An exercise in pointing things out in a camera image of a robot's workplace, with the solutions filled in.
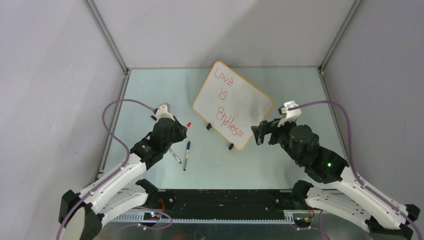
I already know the orange framed whiteboard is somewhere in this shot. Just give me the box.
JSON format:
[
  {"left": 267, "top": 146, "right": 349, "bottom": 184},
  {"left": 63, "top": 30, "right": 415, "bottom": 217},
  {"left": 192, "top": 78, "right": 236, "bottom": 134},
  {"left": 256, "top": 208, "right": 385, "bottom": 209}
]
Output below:
[{"left": 193, "top": 61, "right": 275, "bottom": 151}]

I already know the green whiteboard marker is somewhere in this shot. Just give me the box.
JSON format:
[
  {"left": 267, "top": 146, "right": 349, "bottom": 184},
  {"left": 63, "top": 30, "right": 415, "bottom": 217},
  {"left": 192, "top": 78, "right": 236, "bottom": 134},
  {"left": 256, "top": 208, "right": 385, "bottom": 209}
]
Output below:
[{"left": 169, "top": 149, "right": 182, "bottom": 164}]

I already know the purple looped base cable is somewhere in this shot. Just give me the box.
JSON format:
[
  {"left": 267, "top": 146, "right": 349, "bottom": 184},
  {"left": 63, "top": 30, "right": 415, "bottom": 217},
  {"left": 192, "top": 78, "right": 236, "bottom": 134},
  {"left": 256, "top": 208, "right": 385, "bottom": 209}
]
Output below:
[{"left": 137, "top": 206, "right": 174, "bottom": 231}]

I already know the control board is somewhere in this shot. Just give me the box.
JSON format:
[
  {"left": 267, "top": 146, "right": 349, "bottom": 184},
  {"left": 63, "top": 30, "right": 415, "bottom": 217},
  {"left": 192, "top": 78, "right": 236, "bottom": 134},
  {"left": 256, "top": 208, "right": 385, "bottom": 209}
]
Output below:
[
  {"left": 143, "top": 211, "right": 162, "bottom": 222},
  {"left": 293, "top": 216, "right": 314, "bottom": 225}
]

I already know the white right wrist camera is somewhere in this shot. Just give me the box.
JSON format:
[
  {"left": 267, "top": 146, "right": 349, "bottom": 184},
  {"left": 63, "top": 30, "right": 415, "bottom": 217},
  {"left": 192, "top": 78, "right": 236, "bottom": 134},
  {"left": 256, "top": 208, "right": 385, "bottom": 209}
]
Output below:
[{"left": 277, "top": 100, "right": 302, "bottom": 127}]

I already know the blue whiteboard marker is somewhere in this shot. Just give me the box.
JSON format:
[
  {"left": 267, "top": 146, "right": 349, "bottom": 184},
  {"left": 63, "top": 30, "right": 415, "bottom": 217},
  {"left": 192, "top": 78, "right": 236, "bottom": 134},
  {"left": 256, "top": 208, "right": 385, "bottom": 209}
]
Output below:
[{"left": 183, "top": 140, "right": 191, "bottom": 171}]

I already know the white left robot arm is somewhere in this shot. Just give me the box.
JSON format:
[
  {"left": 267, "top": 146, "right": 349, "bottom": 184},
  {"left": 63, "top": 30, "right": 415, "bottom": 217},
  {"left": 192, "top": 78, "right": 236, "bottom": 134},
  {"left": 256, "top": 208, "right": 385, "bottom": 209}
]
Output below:
[{"left": 56, "top": 116, "right": 191, "bottom": 240}]

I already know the right control board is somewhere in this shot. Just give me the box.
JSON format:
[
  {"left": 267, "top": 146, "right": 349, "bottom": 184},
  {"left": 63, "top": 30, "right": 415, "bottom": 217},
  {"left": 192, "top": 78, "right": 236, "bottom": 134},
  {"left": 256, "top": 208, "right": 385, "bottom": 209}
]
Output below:
[{"left": 293, "top": 216, "right": 314, "bottom": 225}]

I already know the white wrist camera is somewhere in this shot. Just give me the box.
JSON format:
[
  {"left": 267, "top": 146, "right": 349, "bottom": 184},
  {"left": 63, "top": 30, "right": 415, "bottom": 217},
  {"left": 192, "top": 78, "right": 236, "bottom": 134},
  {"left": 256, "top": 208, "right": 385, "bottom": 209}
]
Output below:
[
  {"left": 277, "top": 100, "right": 302, "bottom": 127},
  {"left": 153, "top": 102, "right": 175, "bottom": 121}
]

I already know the left control board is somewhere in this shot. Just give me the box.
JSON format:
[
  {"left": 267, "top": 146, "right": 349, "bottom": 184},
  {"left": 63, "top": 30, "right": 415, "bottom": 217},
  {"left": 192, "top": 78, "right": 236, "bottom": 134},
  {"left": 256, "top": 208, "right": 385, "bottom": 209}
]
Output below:
[{"left": 143, "top": 211, "right": 162, "bottom": 222}]

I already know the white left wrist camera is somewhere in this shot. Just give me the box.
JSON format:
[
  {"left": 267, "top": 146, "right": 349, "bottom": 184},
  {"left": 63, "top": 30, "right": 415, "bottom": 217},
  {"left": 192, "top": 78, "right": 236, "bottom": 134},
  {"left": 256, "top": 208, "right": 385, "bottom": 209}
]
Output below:
[{"left": 153, "top": 102, "right": 175, "bottom": 121}]

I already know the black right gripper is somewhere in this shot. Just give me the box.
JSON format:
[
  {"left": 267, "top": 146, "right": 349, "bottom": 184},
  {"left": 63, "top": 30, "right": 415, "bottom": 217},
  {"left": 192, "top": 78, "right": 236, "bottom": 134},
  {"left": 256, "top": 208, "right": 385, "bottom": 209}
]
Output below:
[{"left": 251, "top": 115, "right": 303, "bottom": 166}]

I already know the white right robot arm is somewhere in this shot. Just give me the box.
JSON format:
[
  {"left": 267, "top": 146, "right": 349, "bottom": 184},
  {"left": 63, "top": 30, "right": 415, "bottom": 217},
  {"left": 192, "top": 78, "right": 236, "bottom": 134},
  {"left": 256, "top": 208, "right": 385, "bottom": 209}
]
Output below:
[{"left": 251, "top": 118, "right": 420, "bottom": 240}]

